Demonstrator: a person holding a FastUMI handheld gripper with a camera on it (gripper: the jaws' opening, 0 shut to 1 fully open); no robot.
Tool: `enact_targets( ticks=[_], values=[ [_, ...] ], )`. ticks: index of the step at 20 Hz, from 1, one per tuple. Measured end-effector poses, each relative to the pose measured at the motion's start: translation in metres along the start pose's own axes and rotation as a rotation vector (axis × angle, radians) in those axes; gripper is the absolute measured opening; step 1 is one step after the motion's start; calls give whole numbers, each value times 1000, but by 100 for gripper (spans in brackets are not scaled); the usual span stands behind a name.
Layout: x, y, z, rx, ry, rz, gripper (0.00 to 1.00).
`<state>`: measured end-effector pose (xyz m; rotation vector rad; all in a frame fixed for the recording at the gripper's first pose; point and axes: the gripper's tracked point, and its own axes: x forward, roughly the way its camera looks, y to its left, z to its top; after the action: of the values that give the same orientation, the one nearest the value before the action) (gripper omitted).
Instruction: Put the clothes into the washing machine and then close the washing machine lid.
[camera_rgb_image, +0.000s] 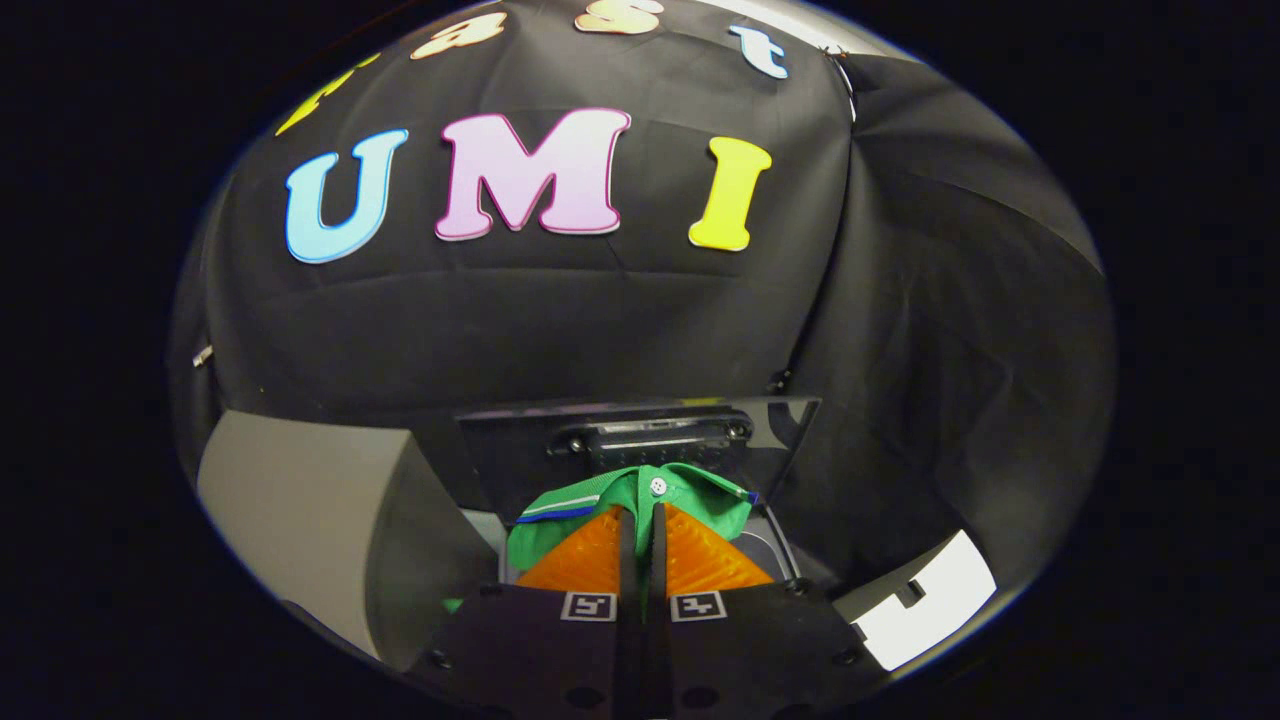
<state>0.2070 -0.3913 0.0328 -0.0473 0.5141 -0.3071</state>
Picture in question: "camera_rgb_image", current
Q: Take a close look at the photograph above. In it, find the green polo shirt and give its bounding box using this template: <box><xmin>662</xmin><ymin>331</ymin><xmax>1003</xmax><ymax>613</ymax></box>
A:
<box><xmin>445</xmin><ymin>462</ymin><xmax>758</xmax><ymax>613</ymax></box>

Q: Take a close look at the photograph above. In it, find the black backdrop cloth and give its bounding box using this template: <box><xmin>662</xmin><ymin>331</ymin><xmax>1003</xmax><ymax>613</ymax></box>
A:
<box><xmin>168</xmin><ymin>0</ymin><xmax>1116</xmax><ymax>601</ymax></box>

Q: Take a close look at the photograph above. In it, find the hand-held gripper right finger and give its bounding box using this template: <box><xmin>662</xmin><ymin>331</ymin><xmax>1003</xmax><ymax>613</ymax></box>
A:
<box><xmin>645</xmin><ymin>503</ymin><xmax>881</xmax><ymax>720</ymax></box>

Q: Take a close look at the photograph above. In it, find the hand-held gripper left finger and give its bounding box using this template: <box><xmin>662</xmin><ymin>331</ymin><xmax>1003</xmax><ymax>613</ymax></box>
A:
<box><xmin>415</xmin><ymin>505</ymin><xmax>641</xmax><ymax>720</ymax></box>

